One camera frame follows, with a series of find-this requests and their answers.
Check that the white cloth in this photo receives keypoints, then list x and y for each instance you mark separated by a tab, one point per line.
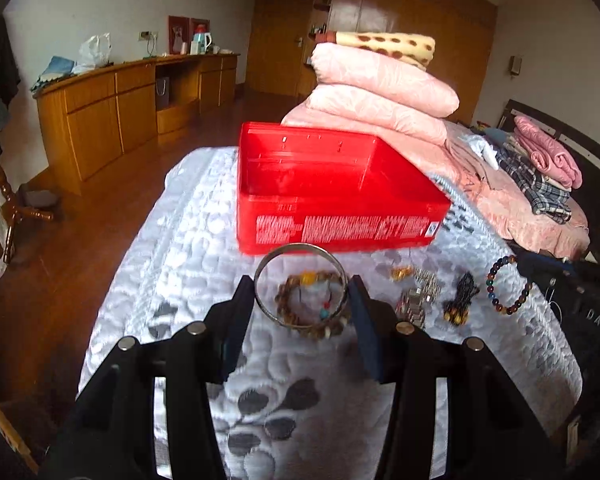
485	152

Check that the small gold jewelry piece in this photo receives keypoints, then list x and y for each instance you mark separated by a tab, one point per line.
400	273

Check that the yellow spotted blanket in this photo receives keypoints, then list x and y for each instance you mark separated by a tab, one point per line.
390	45

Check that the wall intercom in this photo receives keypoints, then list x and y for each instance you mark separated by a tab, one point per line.
516	65

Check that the wooden wardrobe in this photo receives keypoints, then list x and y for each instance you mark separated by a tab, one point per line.
410	5

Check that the red plastic box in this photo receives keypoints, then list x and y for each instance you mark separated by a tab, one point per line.
330	185

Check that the wooden door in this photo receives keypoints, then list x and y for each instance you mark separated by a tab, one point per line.
275	40

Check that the white plastic bag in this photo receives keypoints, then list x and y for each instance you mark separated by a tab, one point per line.
94	52

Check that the wooden sideboard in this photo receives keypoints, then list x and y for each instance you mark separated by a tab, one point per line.
95	125

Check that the pink bedspread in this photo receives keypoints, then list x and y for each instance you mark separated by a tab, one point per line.
505	220

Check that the large folded pink quilt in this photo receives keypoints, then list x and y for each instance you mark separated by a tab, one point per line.
380	77

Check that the grey gift bag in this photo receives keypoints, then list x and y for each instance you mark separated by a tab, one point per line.
162	94

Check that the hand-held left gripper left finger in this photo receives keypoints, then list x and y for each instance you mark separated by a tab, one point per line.
237	322

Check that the blue cloth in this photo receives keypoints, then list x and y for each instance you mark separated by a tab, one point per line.
55	70

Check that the white quilted mattress pad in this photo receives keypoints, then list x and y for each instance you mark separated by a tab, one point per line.
190	260

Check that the red picture frame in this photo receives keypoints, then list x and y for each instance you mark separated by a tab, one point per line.
200	24
178	32

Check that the taupe garment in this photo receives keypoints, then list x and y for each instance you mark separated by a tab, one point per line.
467	170

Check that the wooden coat rack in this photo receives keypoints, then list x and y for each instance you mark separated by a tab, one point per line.
10	200

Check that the dark wooden headboard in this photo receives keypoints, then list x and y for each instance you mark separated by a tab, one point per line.
592	160

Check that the wall socket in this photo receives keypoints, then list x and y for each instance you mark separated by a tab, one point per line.
148	35

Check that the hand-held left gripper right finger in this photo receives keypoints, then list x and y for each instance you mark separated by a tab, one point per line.
366	322

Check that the folded pink clothes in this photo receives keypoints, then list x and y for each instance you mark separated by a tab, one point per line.
550	152

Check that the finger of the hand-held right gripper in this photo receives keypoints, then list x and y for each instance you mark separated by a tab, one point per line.
540	261

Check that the small folded pink quilt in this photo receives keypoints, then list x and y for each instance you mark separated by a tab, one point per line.
375	112

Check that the silver bangle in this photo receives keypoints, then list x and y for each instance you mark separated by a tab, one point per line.
300	246

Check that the plaid clothing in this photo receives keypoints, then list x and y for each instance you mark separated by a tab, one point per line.
535	185

